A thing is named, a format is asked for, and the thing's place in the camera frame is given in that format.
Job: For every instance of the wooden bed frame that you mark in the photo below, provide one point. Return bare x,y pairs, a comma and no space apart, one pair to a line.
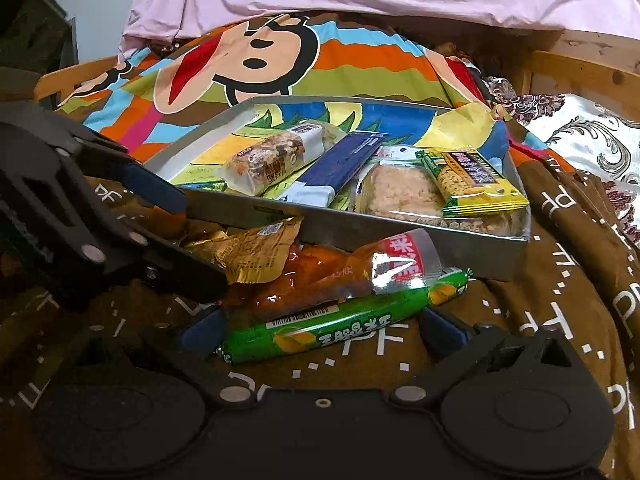
575,65

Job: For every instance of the blue snack packet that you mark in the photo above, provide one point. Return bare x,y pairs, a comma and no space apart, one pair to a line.
340,170

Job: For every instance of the white rice cake packet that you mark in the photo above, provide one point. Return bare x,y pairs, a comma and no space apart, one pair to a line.
395,190

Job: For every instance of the clear nut bar packet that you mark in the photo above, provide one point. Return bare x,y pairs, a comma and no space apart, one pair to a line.
280,155

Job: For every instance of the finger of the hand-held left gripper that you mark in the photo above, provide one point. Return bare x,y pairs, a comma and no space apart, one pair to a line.
155,192
190,275

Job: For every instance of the white floral cloth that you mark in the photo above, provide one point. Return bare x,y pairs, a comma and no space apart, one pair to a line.
590,135

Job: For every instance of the brown printed blanket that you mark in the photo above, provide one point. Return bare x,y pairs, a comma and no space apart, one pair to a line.
565,270

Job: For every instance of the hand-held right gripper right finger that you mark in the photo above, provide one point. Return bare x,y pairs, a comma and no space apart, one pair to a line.
440,331

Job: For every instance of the gold foil snack packet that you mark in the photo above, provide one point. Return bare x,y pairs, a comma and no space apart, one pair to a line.
255,252

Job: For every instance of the green sausage packet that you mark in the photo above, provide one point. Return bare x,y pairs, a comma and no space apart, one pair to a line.
340,330

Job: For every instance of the grey metal tray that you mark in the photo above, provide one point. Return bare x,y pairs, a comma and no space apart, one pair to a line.
330,230

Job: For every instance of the dark cabinet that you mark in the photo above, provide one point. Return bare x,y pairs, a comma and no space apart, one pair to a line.
35,25

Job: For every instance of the orange red label snack packet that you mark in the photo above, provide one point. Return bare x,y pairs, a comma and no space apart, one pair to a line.
320,272

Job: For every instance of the yellow green cracker packet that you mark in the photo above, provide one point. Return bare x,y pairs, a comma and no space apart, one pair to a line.
475,180

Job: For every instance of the cartoon monkey printed blanket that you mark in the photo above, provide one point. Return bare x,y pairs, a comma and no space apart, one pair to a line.
350,60

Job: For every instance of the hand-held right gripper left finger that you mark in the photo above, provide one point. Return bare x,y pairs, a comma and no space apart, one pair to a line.
205,333

